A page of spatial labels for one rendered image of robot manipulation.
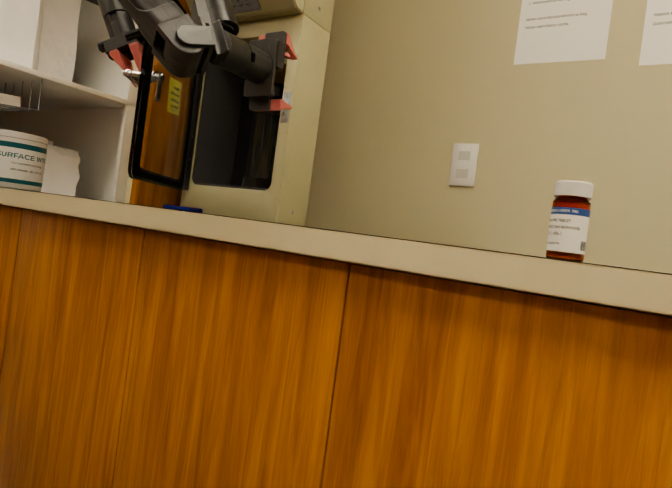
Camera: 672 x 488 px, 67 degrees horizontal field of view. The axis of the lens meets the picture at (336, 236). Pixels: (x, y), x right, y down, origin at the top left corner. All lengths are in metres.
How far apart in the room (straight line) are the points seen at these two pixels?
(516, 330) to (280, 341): 0.35
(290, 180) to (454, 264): 0.63
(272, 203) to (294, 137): 0.16
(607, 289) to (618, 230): 0.74
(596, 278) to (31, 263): 1.15
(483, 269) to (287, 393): 0.36
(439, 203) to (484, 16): 0.51
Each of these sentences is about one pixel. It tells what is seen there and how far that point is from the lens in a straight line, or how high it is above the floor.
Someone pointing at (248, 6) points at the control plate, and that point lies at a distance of 1.30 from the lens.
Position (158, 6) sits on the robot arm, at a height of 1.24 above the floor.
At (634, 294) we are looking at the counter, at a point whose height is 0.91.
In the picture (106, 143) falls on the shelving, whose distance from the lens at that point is 2.44.
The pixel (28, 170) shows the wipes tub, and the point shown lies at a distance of 1.58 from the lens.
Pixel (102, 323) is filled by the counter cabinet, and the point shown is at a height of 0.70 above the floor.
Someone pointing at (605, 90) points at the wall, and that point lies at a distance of 1.39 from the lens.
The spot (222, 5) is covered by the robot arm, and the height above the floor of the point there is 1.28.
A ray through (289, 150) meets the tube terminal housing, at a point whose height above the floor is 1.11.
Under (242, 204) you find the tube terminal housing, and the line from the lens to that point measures 1.22.
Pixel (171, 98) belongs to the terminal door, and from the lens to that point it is 1.24.
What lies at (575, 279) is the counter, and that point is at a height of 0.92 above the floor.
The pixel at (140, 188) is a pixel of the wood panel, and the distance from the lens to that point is 1.36.
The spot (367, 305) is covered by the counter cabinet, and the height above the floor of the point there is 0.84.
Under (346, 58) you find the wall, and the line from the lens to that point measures 1.67.
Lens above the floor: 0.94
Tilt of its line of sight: level
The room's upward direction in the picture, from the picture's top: 8 degrees clockwise
